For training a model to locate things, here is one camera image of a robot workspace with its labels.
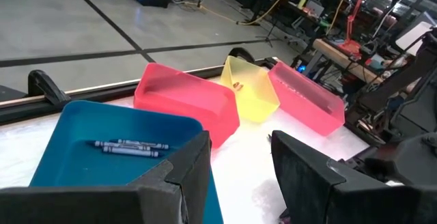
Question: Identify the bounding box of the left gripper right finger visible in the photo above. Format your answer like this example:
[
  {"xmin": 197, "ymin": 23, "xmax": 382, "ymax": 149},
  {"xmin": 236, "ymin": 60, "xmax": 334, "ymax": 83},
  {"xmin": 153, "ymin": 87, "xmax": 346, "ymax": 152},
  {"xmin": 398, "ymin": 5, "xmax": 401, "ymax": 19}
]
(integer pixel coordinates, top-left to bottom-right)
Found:
[{"xmin": 271, "ymin": 130, "xmax": 346, "ymax": 224}]

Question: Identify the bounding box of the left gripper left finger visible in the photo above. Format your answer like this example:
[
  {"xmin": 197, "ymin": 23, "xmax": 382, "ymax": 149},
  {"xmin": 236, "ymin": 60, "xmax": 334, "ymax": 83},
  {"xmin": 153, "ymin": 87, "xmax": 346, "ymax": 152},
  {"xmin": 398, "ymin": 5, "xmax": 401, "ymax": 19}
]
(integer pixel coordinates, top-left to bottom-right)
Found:
[{"xmin": 128, "ymin": 130, "xmax": 213, "ymax": 224}]

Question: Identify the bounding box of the large pink plastic bin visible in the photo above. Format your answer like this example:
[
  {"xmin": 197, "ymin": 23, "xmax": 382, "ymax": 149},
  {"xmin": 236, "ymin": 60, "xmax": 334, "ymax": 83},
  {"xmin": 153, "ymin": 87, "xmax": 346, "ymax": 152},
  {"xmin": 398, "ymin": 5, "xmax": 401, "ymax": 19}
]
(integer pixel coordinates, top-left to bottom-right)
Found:
[{"xmin": 267, "ymin": 61, "xmax": 346, "ymax": 137}]

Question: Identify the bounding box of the small red plastic bin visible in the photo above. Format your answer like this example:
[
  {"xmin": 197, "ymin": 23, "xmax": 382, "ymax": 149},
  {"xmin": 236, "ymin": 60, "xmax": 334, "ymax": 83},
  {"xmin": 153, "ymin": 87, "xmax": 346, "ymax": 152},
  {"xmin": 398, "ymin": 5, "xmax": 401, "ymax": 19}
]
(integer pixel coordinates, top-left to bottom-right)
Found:
[{"xmin": 132, "ymin": 62, "xmax": 241, "ymax": 150}]

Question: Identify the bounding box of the yellow plastic bin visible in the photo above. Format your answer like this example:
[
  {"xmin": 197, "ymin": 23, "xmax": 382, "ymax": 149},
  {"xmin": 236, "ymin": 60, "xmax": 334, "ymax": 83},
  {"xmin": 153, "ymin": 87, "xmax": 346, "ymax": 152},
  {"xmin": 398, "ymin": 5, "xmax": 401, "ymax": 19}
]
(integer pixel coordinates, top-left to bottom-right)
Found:
[{"xmin": 219, "ymin": 55, "xmax": 281, "ymax": 124}]

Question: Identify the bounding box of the blue plastic bin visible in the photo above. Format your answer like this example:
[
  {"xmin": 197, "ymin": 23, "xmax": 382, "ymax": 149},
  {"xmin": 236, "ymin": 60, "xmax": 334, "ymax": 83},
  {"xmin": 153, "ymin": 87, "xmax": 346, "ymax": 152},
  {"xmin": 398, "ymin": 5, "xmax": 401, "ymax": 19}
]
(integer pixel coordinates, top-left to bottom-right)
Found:
[{"xmin": 29, "ymin": 100, "xmax": 225, "ymax": 224}]

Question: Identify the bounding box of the wooden workbench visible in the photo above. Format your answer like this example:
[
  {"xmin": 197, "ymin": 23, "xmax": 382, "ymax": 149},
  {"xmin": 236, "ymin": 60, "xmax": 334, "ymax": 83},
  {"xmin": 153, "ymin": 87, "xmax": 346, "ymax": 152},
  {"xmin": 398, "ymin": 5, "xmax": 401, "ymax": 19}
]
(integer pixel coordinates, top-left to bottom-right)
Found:
[{"xmin": 312, "ymin": 38, "xmax": 385, "ymax": 85}]

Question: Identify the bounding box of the black table clamp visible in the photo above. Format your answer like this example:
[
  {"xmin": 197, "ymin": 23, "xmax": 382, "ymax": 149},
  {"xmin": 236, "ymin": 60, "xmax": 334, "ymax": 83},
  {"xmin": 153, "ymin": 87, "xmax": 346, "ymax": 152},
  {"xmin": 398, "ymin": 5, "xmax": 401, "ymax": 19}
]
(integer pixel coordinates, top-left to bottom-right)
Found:
[
  {"xmin": 227, "ymin": 47, "xmax": 256, "ymax": 64},
  {"xmin": 27, "ymin": 69, "xmax": 72, "ymax": 108}
]

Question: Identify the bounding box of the yellow cable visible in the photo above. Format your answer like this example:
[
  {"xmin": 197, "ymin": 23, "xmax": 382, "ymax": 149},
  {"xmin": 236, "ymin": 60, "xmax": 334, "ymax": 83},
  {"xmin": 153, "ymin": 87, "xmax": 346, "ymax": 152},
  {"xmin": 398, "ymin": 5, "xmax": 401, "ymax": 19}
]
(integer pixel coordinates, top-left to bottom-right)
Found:
[
  {"xmin": 177, "ymin": 0, "xmax": 298, "ymax": 27},
  {"xmin": 326, "ymin": 0, "xmax": 355, "ymax": 36}
]

